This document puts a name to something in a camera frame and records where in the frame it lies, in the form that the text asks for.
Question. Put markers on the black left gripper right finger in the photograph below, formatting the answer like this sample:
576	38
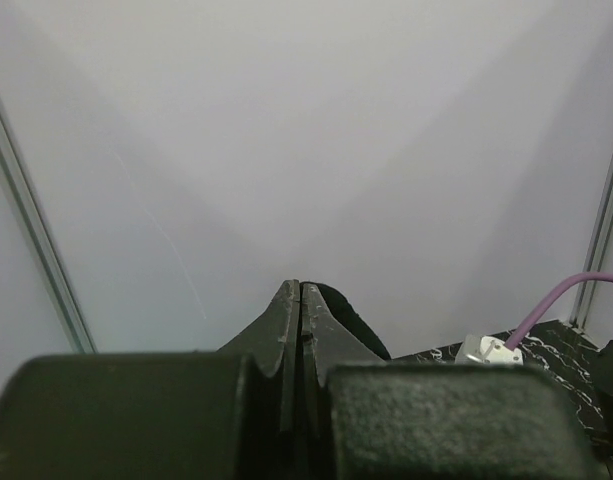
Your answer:
372	419

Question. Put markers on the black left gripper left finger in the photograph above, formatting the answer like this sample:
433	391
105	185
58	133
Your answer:
227	414

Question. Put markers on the black t shirt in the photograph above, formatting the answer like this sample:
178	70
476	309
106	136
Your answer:
346	315

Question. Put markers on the black marble pattern mat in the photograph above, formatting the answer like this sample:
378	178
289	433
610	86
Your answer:
565	354

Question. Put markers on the right aluminium corner post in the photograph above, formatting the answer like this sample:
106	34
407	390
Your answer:
596	253

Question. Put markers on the aluminium corner post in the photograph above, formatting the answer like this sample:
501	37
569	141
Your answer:
596	253
43	245

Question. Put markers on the left aluminium corner post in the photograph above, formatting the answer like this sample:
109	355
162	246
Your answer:
43	245

